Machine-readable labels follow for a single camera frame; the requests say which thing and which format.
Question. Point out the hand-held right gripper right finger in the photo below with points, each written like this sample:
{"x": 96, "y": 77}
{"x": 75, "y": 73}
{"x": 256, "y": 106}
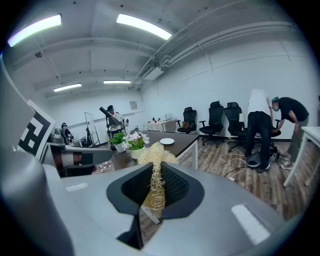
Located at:
{"x": 212, "y": 207}

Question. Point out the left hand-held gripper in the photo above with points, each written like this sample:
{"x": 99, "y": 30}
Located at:
{"x": 37, "y": 130}

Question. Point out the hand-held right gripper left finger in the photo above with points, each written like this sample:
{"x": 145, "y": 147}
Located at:
{"x": 100, "y": 200}

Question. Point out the white plate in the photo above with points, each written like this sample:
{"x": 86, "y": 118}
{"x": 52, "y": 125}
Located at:
{"x": 167, "y": 141}

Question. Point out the green potted plant white pot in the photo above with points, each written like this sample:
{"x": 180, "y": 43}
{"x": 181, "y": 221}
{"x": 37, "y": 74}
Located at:
{"x": 117, "y": 140}

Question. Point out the whiteboard on black stand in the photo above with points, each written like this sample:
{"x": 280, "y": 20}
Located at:
{"x": 90, "y": 125}

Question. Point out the pink flowers in cream vase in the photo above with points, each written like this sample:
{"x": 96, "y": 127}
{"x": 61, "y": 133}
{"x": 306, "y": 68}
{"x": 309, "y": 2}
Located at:
{"x": 136, "y": 143}

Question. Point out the dark grey rounded floor device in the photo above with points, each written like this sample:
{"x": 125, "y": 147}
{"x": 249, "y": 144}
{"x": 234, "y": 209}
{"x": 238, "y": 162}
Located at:
{"x": 252, "y": 161}

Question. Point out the cloth-covered side table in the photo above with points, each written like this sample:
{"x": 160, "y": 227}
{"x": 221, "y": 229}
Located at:
{"x": 160, "y": 125}

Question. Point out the ceiling light panel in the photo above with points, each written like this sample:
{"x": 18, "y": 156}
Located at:
{"x": 143, "y": 26}
{"x": 117, "y": 82}
{"x": 35, "y": 29}
{"x": 67, "y": 87}

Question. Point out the brown bag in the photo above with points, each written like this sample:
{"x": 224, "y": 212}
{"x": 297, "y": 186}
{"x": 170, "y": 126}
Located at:
{"x": 186, "y": 125}

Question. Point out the black office chair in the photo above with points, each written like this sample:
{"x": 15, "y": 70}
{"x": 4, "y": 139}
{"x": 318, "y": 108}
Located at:
{"x": 233, "y": 120}
{"x": 215, "y": 117}
{"x": 190, "y": 116}

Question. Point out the white ceiling air conditioner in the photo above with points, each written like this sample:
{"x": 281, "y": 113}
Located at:
{"x": 153, "y": 73}

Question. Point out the white table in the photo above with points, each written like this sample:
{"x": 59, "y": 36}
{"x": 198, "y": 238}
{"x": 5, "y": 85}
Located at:
{"x": 311, "y": 132}

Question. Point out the wall poster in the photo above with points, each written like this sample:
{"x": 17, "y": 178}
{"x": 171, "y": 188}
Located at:
{"x": 133, "y": 105}

